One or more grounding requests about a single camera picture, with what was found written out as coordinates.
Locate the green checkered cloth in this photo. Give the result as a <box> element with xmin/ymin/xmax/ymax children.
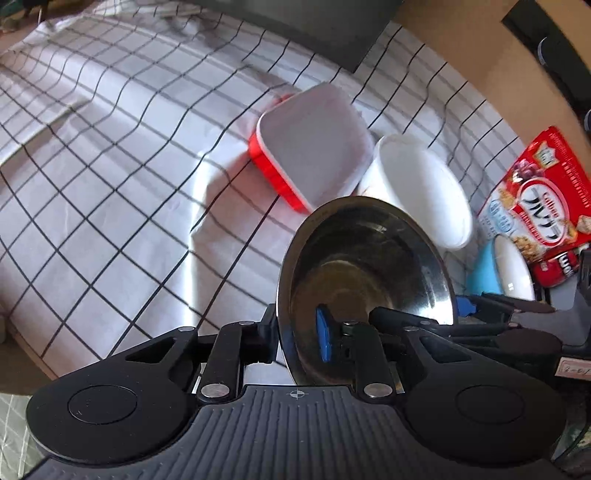
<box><xmin>0</xmin><ymin>393</ymin><xmax>46</xmax><ymax>480</ymax></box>

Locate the blue cup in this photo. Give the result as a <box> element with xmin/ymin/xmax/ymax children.
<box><xmin>466</xmin><ymin>234</ymin><xmax>537</xmax><ymax>302</ymax></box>

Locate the stainless steel bowl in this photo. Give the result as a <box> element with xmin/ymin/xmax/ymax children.
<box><xmin>276</xmin><ymin>196</ymin><xmax>459</xmax><ymax>386</ymax></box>

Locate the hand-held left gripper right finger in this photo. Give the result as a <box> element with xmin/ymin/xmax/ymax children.
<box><xmin>315</xmin><ymin>303</ymin><xmax>468</xmax><ymax>400</ymax></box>

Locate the white checkered tablecloth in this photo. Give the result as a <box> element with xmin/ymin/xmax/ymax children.
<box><xmin>0</xmin><ymin>0</ymin><xmax>522</xmax><ymax>385</ymax></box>

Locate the red toy car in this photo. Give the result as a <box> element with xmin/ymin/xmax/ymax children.
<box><xmin>531</xmin><ymin>248</ymin><xmax>583</xmax><ymax>289</ymax></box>

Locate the dark furniture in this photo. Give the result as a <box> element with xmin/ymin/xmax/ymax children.
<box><xmin>502</xmin><ymin>0</ymin><xmax>591</xmax><ymax>112</ymax></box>

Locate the white round bowl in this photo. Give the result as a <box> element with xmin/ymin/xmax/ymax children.
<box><xmin>358</xmin><ymin>134</ymin><xmax>474</xmax><ymax>252</ymax></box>

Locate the red and white cereal bag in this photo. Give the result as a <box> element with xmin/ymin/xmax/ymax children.
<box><xmin>478</xmin><ymin>126</ymin><xmax>591</xmax><ymax>260</ymax></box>

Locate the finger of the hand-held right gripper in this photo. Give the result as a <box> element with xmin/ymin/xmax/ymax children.
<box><xmin>455</xmin><ymin>292</ymin><xmax>555</xmax><ymax>320</ymax></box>
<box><xmin>368</xmin><ymin>306</ymin><xmax>513</xmax><ymax>346</ymax></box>

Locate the black flat panel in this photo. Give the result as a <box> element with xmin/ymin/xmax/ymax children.
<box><xmin>193</xmin><ymin>0</ymin><xmax>405</xmax><ymax>75</ymax></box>

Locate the red square dish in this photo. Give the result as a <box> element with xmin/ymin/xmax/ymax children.
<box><xmin>248</xmin><ymin>82</ymin><xmax>374</xmax><ymax>214</ymax></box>

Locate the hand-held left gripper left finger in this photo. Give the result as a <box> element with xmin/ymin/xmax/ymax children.
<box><xmin>124</xmin><ymin>304</ymin><xmax>280</xmax><ymax>402</ymax></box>

